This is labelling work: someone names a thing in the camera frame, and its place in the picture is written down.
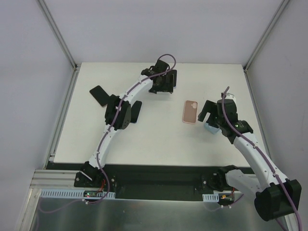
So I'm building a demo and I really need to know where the light blue phone case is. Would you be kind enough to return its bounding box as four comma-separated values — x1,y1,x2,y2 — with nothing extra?
204,123,220,134

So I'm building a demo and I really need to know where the blue phone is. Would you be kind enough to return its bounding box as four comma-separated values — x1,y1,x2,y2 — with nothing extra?
130,101,142,124

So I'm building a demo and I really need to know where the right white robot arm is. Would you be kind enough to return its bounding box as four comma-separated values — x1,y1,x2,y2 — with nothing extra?
198,98,302,221

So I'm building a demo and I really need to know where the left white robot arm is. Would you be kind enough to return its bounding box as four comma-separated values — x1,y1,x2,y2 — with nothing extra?
80,59,177,187

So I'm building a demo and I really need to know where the right white cable duct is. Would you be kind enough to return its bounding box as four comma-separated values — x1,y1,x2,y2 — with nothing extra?
202,193,219,203

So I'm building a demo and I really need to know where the white cable duct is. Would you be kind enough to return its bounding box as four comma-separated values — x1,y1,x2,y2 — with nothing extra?
40,189,116,200
202,193,219,203

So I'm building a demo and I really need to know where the left aluminium frame post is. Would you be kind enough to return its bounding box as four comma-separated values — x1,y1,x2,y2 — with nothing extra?
36,0,78,70

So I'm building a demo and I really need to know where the aluminium frame post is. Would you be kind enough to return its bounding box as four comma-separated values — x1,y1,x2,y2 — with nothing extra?
36,0,78,70
243,0,291,73

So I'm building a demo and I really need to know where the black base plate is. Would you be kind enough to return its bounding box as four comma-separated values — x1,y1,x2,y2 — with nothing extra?
47,162,222,201

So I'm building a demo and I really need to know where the right aluminium frame post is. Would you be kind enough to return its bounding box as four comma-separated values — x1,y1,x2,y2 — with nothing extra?
243,0,291,73

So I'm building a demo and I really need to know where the left white cable duct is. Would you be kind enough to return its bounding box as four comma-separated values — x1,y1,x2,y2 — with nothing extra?
40,189,116,200

